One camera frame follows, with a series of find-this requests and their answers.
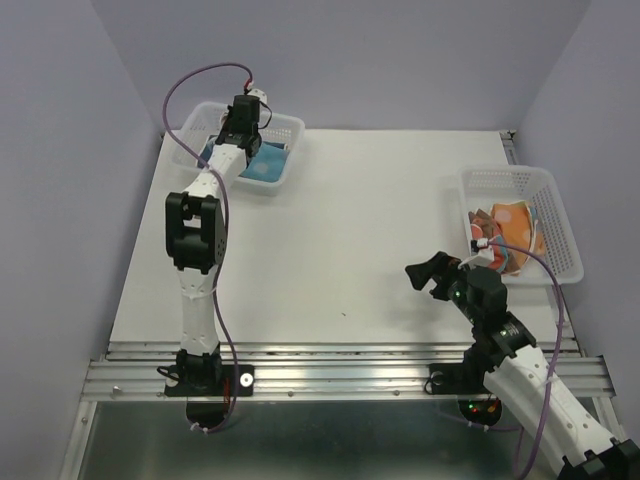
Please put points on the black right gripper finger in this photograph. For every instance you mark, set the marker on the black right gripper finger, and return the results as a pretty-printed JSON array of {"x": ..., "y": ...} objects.
[
  {"x": 442, "y": 289},
  {"x": 436, "y": 268}
]

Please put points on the aluminium mounting rail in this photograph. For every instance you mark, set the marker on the aluminium mounting rail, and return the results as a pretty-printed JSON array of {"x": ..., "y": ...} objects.
[{"x": 318, "y": 372}]

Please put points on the orange polka dot towel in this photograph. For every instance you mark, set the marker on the orange polka dot towel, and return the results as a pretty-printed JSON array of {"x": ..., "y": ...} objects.
[{"x": 519, "y": 226}]

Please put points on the light blue orange towel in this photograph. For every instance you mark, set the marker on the light blue orange towel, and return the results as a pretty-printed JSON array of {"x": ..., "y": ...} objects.
[{"x": 231, "y": 163}]

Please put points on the white perforated basket right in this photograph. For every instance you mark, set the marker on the white perforated basket right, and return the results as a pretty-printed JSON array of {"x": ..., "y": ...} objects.
[{"x": 481, "y": 187}]

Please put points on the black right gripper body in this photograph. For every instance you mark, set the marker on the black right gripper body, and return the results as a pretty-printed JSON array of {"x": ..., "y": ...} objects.
[{"x": 457, "y": 293}]

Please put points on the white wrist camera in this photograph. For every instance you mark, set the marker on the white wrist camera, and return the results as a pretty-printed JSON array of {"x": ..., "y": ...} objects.
[
  {"x": 482, "y": 255},
  {"x": 258, "y": 93}
]

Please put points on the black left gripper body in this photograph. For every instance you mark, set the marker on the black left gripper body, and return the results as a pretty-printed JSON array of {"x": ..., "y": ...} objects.
[{"x": 226, "y": 125}]

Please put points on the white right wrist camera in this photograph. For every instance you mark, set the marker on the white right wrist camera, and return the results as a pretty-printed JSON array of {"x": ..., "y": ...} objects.
[{"x": 482, "y": 255}]

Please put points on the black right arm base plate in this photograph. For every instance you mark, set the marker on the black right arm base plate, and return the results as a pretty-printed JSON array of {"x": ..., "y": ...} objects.
[{"x": 455, "y": 379}]

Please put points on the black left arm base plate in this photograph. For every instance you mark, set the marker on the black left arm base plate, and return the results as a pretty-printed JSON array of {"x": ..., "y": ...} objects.
[{"x": 231, "y": 382}]

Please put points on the brown red checked towel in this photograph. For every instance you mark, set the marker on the brown red checked towel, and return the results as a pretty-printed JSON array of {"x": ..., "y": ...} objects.
[{"x": 484, "y": 226}]

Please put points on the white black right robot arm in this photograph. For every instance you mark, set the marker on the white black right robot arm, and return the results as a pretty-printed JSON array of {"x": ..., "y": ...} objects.
[{"x": 506, "y": 362}]

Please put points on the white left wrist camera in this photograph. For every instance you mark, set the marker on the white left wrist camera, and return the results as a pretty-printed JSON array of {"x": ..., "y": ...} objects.
[{"x": 258, "y": 93}]

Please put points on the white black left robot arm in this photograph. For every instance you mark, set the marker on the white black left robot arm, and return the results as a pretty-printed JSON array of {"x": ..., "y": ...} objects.
[{"x": 196, "y": 234}]

